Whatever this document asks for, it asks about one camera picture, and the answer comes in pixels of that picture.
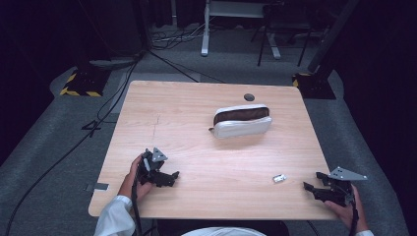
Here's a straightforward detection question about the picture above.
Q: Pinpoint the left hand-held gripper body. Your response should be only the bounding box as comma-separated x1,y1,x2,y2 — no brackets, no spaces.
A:
137,147,169,186

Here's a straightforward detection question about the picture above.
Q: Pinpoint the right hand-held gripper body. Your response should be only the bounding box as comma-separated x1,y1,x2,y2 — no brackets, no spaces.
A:
322,165,369,208

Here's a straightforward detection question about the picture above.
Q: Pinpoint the person's left hand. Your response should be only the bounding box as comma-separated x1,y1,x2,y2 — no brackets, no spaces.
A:
118,154,153,202

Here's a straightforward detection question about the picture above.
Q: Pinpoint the person's right hand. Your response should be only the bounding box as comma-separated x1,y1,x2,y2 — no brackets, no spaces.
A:
324,184,371,234

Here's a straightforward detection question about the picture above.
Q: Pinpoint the grey tape strip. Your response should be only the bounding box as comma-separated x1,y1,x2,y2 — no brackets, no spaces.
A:
85,182,110,193

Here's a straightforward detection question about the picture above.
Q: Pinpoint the person's white shirt torso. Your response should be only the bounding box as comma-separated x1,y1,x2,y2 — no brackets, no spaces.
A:
181,226,268,236

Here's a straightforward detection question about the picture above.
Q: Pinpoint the white pouch with brown lining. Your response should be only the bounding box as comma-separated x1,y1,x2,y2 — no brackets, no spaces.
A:
208,103,273,140

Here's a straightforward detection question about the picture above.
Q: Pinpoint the grey slanted metal column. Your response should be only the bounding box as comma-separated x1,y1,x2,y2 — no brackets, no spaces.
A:
307,0,361,74

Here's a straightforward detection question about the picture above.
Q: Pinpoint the black tripod stand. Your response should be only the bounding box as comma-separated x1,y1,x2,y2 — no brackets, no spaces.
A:
250,0,313,68

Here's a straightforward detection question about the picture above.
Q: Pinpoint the right hand-held gripper black cable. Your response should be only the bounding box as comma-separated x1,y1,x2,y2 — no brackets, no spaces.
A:
348,192,360,236

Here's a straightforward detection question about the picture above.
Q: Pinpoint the hand-held gripper black cable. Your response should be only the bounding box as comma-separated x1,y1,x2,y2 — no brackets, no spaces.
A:
130,181,144,236
348,192,360,236

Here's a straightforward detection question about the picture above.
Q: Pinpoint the left hand-held gripper black cable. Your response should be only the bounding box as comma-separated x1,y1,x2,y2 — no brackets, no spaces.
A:
130,181,144,236

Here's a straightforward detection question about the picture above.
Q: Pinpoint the long black floor cable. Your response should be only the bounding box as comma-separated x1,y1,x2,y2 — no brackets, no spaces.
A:
3,50,147,236

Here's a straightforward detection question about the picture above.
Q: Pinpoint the black base plate striped edge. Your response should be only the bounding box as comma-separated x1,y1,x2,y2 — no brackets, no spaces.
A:
59,67,112,98
291,71,337,100

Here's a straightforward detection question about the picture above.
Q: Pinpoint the thin black floor cable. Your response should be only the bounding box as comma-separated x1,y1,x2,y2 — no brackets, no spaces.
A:
147,49,228,85

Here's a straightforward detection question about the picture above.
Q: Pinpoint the bundle of floor cables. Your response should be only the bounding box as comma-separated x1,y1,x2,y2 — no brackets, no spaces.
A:
149,24,206,51

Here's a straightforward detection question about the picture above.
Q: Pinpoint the white desk frame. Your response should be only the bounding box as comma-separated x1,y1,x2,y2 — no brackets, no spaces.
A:
200,0,282,60

